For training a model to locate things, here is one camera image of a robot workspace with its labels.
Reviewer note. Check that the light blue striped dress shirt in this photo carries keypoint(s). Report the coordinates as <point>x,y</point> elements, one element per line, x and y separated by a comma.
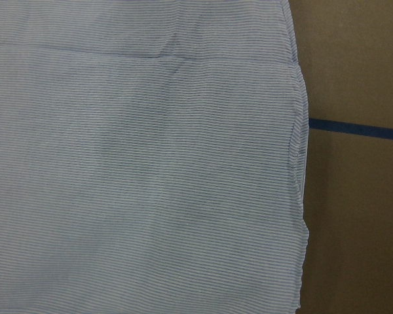
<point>152,157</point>

